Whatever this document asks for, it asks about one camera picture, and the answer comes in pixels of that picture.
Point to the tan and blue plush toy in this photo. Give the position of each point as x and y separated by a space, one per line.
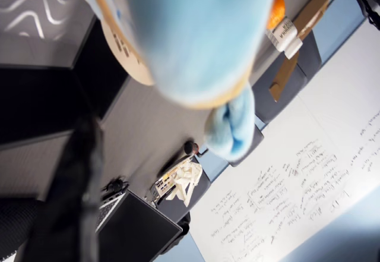
193 36

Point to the small brown bottle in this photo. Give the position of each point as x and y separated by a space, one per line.
190 147

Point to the orange fruit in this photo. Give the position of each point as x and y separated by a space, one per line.
277 9

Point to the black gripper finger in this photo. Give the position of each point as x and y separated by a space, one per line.
68 199

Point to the whiteboard with handwriting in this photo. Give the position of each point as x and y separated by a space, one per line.
297 170

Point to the grey wavy patterned mat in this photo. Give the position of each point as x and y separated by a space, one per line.
29 12

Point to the white pill bottle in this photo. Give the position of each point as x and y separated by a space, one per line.
285 36

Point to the black laptop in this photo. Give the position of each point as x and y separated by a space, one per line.
139 229

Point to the printed snack packet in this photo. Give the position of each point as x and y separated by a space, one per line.
160 186

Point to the crumpled white paper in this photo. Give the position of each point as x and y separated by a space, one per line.
187 176

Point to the black bag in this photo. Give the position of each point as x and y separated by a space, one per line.
368 0

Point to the brown cardboard strip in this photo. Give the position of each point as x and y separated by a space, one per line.
308 60

